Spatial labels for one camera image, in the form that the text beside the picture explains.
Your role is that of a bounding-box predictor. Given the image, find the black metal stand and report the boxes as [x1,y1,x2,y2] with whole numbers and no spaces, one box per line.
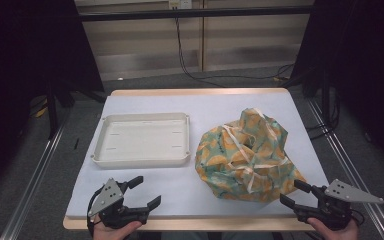
[45,83,60,140]

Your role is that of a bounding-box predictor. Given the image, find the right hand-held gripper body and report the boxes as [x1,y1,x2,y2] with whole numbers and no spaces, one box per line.
[294,178,384,231]

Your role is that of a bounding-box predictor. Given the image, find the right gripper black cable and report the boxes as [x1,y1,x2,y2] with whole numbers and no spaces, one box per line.
[351,208,366,228]

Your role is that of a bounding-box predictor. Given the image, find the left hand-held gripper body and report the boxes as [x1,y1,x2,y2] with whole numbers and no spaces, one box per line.
[87,177,149,231]

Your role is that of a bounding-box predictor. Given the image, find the black horizontal bar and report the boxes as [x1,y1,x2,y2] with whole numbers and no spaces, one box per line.
[79,5,314,23]

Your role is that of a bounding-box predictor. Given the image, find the white plastic tray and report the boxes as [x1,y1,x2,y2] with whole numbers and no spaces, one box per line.
[90,112,192,169]

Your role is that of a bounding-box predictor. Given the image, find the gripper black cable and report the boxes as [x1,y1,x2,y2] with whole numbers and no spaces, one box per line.
[351,208,366,228]
[86,186,105,238]

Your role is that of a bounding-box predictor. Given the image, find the person's right hand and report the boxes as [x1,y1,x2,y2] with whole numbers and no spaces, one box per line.
[306,216,359,240]

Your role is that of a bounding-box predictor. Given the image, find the black floor cables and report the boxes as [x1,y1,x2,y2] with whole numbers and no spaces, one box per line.
[306,89,342,141]

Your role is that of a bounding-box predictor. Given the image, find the metal floor rail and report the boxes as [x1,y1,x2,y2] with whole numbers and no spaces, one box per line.
[0,121,68,240]
[305,98,384,240]

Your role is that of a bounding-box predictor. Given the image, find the black curtain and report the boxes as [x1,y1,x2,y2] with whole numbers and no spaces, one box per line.
[289,0,384,174]
[0,0,105,203]

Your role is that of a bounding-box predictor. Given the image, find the white wall outlet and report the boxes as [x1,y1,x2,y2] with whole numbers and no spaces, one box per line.
[168,0,193,10]

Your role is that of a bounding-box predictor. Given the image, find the lemon print fabric bag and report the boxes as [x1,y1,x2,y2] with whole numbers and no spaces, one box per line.
[194,107,308,203]

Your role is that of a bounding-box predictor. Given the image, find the black hanging cable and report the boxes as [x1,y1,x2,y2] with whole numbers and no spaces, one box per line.
[174,16,295,88]

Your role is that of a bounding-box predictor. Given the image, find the person's left hand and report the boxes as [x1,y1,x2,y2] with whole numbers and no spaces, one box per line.
[92,214,143,240]

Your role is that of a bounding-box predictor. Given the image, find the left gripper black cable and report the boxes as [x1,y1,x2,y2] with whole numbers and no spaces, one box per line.
[86,186,105,238]

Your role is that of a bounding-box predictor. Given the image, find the white table cover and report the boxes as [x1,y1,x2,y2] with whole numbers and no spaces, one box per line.
[65,91,329,219]

